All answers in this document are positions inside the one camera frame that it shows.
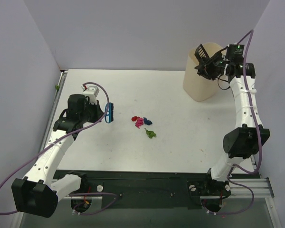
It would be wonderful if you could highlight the cream plastic waste bin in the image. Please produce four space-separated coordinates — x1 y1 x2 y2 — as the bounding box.
183 45 219 102

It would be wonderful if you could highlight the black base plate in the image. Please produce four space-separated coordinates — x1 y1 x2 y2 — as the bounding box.
51 170 231 212

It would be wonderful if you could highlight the blue paper scrap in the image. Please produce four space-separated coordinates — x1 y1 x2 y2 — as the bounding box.
143 117 152 125

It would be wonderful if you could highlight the green paper scrap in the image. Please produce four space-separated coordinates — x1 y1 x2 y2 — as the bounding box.
145 128 156 139

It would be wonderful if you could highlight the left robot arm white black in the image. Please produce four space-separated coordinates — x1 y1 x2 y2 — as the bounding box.
11 92 104 218

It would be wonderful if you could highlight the aluminium frame rail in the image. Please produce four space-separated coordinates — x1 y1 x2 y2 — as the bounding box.
79 174 273 201

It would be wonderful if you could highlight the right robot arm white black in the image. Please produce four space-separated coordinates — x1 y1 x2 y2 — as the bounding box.
194 44 270 194

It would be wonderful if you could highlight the black slotted scoop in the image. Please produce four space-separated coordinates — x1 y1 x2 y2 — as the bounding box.
194 44 210 65

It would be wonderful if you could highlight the blue hand brush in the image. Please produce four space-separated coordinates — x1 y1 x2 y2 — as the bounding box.
104 103 114 124

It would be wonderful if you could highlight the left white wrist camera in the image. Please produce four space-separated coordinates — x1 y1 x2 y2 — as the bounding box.
82 85 99 105

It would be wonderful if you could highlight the pink paper scrap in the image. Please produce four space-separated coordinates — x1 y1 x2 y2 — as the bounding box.
135 117 144 129

